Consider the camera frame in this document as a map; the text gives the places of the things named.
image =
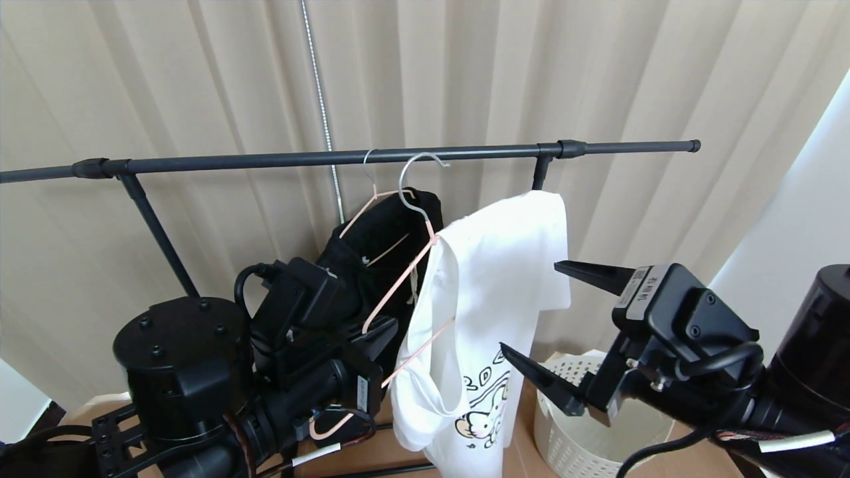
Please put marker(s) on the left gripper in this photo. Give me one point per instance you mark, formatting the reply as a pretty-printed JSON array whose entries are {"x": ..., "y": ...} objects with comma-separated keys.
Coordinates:
[{"x": 319, "y": 398}]

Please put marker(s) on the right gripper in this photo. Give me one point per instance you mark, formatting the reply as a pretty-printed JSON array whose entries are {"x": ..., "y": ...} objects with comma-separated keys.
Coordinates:
[{"x": 677, "y": 401}]

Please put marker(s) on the white garment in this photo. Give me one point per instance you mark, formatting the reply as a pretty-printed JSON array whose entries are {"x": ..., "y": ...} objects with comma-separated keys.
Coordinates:
[{"x": 491, "y": 285}]

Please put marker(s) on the pink clothes hanger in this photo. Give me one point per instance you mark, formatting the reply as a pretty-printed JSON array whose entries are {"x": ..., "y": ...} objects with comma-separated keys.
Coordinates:
[
  {"x": 358, "y": 216},
  {"x": 398, "y": 286}
]

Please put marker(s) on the black shorts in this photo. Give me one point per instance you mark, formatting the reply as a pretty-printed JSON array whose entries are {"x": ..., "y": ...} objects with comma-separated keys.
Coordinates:
[{"x": 378, "y": 232}]

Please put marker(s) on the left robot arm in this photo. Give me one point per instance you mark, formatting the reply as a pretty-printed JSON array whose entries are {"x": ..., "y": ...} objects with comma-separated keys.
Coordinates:
[{"x": 179, "y": 358}]

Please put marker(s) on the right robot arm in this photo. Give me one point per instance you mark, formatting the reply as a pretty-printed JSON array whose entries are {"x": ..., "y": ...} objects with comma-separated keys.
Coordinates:
[{"x": 810, "y": 345}]

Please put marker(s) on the white laundry basket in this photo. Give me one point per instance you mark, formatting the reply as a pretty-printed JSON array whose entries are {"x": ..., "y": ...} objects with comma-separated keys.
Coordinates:
[{"x": 571, "y": 445}]

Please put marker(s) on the black clothes rack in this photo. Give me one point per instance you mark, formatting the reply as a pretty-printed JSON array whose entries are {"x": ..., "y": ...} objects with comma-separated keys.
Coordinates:
[{"x": 265, "y": 160}]

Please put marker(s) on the beige curtain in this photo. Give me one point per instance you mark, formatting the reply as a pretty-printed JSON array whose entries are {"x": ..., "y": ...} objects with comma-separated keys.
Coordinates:
[{"x": 597, "y": 79}]

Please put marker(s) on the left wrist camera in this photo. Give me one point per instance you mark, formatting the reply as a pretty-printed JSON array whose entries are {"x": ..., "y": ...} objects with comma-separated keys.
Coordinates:
[{"x": 299, "y": 299}]

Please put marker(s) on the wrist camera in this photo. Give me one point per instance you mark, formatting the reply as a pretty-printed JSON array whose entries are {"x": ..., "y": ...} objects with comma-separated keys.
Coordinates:
[
  {"x": 690, "y": 318},
  {"x": 299, "y": 299}
]

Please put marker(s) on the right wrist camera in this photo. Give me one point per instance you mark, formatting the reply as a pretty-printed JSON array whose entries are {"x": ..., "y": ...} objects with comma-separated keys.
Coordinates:
[{"x": 690, "y": 318}]

